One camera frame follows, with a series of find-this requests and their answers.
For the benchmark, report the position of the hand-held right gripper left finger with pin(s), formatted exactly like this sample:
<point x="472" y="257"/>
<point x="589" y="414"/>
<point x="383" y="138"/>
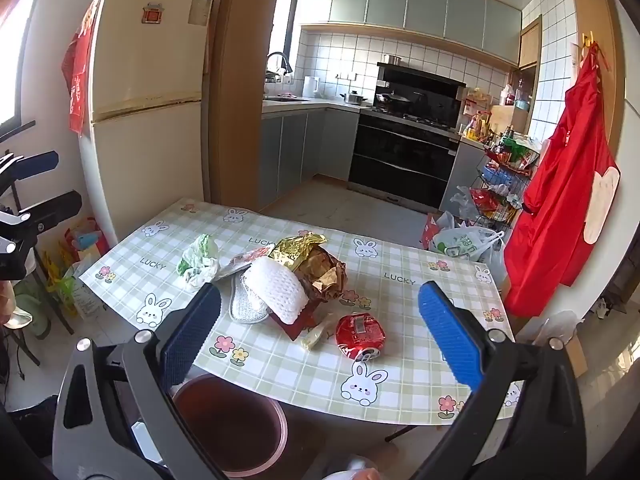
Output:
<point x="192" y="332"/>

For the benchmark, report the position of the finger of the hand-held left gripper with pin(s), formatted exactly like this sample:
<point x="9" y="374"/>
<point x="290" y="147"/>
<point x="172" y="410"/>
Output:
<point x="57" y="207"/>
<point x="42" y="161"/>

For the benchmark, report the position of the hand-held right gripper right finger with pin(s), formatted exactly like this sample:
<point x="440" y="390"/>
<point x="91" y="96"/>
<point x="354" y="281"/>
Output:
<point x="450" y="335"/>

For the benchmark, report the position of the grey mesh pad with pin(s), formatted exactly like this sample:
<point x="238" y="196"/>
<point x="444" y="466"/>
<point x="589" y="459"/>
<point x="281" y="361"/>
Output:
<point x="245" y="302"/>

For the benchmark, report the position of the red label clear packet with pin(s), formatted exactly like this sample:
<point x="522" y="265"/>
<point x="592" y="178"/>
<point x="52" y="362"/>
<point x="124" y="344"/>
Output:
<point x="245" y="262"/>

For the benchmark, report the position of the crushed red can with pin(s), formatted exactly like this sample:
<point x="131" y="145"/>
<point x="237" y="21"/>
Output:
<point x="360" y="335"/>

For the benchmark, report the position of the white foam fruit net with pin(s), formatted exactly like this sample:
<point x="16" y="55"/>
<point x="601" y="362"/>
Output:
<point x="275" y="287"/>

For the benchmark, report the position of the pink round bin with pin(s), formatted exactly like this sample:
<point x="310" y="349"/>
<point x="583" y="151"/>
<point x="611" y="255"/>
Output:
<point x="230" y="425"/>

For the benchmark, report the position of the dark red wrapper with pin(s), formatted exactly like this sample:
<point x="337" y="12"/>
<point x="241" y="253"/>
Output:
<point x="297" y="330"/>

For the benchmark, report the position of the small yellowish wrapper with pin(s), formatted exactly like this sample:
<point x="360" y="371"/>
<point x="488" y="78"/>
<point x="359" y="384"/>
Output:
<point x="315" y="335"/>

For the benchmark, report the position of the gold foil wrapper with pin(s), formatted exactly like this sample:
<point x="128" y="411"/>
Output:
<point x="297" y="250"/>

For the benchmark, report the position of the brown foil bag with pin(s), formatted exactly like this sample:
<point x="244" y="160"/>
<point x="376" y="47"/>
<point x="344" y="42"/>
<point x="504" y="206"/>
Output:
<point x="325" y="275"/>

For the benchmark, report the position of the green checked rabbit tablecloth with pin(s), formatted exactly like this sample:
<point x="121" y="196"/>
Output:
<point x="400" y="310"/>

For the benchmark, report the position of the pile of colourful bags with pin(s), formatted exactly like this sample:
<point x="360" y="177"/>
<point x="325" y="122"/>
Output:
<point x="80" y="260"/>

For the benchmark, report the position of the white green printed plastic bag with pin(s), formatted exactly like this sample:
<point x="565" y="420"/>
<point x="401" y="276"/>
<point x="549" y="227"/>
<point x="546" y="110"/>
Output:
<point x="462" y="245"/>

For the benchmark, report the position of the red bag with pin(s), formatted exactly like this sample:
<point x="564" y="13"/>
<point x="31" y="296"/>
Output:
<point x="429" y="232"/>

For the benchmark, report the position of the black table leg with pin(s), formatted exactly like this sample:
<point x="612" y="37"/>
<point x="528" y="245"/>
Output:
<point x="400" y="432"/>

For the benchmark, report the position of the cardboard box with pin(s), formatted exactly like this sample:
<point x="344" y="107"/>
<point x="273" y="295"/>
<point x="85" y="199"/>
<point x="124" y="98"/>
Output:
<point x="576" y="355"/>

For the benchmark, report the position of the clear plastic bag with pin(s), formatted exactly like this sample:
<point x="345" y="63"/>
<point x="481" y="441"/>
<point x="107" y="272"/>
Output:
<point x="464" y="205"/>

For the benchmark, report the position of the cream refrigerator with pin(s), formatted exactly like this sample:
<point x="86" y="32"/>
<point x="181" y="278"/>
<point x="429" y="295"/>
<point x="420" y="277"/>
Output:
<point x="150" y="70"/>

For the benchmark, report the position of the person's right leg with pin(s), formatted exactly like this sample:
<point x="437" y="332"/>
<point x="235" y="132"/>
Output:
<point x="352" y="467"/>

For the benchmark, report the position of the red apron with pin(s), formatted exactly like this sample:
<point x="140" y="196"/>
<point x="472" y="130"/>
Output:
<point x="555" y="195"/>

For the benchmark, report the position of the red fridge magnet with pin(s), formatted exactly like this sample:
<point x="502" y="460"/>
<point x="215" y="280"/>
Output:
<point x="152" y="14"/>

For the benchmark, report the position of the black integrated stove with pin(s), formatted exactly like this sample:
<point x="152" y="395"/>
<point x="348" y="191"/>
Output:
<point x="400" y="155"/>

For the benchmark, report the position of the group of condiment bottles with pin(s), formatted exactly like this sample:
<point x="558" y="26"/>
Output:
<point x="480" y="122"/>

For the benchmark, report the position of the grey lower kitchen cabinets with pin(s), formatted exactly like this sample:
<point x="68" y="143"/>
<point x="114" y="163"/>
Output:
<point x="300" y="145"/>

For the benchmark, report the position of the grey kitchen cabinets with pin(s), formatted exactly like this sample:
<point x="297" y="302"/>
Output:
<point x="300" y="145"/>
<point x="410" y="10"/>

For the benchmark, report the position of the faded paper fridge sticker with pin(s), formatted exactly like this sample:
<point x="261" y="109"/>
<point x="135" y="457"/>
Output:
<point x="201" y="7"/>

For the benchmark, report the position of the black wok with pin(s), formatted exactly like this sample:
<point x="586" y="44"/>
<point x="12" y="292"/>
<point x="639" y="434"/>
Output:
<point x="392" y="101"/>

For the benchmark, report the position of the steel pot with lid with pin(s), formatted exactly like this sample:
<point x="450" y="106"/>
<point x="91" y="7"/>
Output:
<point x="353" y="98"/>

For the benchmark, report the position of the kitchen faucet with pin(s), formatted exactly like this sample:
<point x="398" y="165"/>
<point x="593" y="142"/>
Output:
<point x="280" y="62"/>

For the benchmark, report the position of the white electric kettle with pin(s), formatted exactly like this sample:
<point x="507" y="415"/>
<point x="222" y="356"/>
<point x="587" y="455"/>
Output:
<point x="311" y="87"/>

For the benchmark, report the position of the kitchen window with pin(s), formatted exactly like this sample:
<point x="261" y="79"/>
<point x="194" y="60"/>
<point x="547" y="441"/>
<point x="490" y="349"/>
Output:
<point x="285" y="35"/>

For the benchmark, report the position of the small steel pot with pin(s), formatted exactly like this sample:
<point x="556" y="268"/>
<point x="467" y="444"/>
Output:
<point x="393" y="59"/>

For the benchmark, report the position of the grey upper kitchen cabinets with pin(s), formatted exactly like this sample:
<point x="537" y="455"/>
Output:
<point x="410" y="10"/>

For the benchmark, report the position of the wall socket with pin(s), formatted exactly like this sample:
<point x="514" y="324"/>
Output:
<point x="346" y="76"/>

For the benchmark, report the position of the wooden wall cabinet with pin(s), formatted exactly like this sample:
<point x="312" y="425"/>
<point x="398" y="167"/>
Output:
<point x="530" y="42"/>

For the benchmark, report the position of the yellow wall hook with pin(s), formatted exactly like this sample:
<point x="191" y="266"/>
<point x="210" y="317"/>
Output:
<point x="588" y="38"/>

